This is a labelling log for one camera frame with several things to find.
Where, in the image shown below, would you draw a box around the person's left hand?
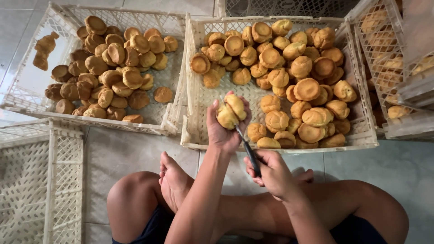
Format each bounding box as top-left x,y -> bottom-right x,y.
206,91 -> 252,154

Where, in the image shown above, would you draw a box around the person's right hand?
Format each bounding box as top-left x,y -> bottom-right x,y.
243,149 -> 300,202

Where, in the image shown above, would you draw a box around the black-handled small knife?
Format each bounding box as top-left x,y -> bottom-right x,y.
220,95 -> 262,178

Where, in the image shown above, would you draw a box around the golden cream puff being cut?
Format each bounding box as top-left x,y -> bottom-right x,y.
216,94 -> 247,130

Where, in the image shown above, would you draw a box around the person's left foot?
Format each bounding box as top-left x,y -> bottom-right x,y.
291,169 -> 314,185

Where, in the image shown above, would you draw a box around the person's foot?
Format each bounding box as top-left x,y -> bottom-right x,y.
291,169 -> 314,185
159,151 -> 196,215

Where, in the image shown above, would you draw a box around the person's right foot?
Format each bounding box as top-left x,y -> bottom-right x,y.
159,151 -> 196,215

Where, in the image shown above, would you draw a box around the white lattice plastic crate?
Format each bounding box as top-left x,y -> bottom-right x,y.
0,118 -> 85,244
216,0 -> 361,19
0,2 -> 188,137
180,15 -> 380,154
345,0 -> 434,140
396,0 -> 434,108

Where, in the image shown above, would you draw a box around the heap of golden whole puffs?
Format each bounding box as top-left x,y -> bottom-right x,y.
190,19 -> 358,150

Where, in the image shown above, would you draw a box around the person's right leg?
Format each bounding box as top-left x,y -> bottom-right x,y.
217,180 -> 409,244

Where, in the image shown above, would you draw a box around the person's leg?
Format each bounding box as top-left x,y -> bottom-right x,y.
217,180 -> 409,244
106,171 -> 177,244

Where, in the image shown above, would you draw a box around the dark blue shorts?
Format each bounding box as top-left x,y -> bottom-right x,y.
112,205 -> 388,244

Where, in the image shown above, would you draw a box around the person's left leg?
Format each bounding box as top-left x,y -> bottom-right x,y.
106,171 -> 177,244

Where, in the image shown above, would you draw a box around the pile of browned cut puffs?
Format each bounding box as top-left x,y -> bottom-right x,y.
45,15 -> 179,124

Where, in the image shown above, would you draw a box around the batch of pale puffs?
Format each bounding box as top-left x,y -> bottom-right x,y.
359,8 -> 434,120

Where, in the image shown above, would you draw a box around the small cluster of brown pastries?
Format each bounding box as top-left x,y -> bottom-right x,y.
33,31 -> 60,71

